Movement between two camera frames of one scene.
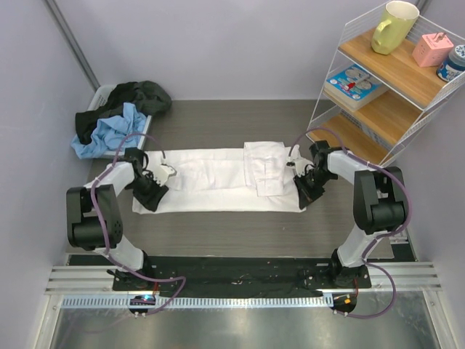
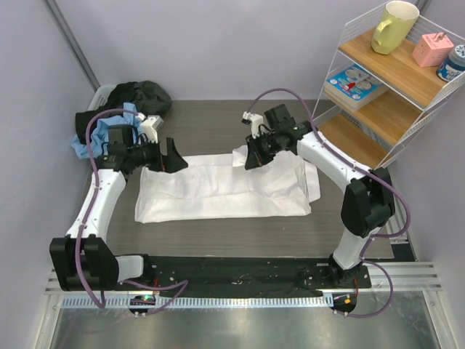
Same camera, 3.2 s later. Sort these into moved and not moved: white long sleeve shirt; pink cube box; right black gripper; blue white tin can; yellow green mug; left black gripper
Moved: right black gripper; left black gripper
Not moved: pink cube box; yellow green mug; white long sleeve shirt; blue white tin can
